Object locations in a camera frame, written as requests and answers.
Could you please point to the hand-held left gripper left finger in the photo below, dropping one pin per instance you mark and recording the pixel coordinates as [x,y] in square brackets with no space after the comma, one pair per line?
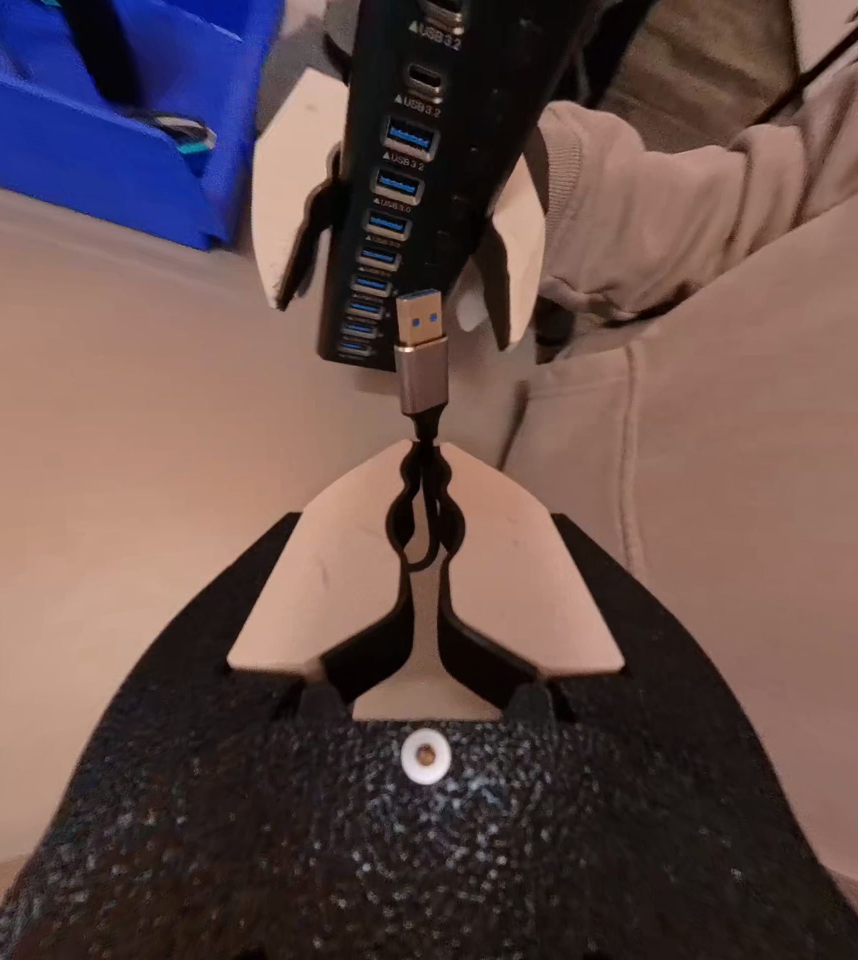
[324,585]

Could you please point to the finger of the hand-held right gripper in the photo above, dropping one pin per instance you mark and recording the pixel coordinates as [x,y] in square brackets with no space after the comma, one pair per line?
[523,255]
[283,187]

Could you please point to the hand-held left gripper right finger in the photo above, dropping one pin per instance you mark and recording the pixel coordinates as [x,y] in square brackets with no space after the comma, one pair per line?
[534,592]

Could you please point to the black usb hub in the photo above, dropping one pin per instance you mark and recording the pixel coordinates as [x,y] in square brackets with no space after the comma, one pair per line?
[474,150]

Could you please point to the person's right forearm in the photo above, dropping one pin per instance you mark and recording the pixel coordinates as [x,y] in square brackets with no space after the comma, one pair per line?
[699,195]

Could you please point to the person in beige hoodie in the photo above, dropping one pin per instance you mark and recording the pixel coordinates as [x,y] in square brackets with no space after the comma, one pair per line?
[774,487]

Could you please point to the blue plastic bin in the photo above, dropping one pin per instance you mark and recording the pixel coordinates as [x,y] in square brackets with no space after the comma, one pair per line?
[61,150]

